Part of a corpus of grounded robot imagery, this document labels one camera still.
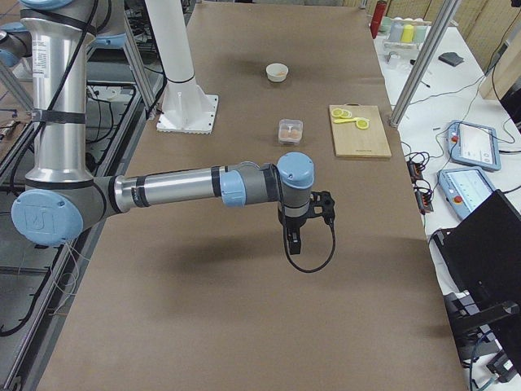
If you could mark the yellow plastic knife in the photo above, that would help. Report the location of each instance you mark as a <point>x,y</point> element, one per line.
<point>347,120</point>

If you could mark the white pedestal column base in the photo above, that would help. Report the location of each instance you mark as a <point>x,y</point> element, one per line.
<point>185,107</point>

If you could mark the yellow cup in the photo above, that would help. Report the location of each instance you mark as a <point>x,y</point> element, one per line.
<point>407,35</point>

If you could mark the far teach pendant tablet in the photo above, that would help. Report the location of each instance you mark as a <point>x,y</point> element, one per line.
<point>473,144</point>

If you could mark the wooden cutting board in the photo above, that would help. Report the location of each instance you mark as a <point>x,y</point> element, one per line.
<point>351,142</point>

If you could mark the grey cup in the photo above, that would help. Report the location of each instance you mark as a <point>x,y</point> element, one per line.
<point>396,32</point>

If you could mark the lemon slice single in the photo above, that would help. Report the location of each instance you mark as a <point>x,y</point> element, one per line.
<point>362,123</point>

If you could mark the black monitor stand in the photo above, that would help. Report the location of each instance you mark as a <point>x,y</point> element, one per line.
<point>482,255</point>

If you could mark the white bowl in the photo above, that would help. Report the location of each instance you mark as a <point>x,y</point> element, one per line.
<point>276,72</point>

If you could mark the clear plastic egg box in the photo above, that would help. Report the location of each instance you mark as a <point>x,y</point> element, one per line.
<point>290,131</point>

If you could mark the lemon slice stack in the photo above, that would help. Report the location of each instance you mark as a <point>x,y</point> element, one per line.
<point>341,113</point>

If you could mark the aluminium frame post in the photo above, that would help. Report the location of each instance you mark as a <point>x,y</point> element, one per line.
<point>433,39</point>

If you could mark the red thermos bottle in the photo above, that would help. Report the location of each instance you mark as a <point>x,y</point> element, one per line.
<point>377,17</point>

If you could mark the near teach pendant tablet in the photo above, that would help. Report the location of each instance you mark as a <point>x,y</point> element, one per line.
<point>465,188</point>

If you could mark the teach pendant tablet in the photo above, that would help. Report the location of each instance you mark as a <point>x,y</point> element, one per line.
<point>465,188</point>
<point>473,144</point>

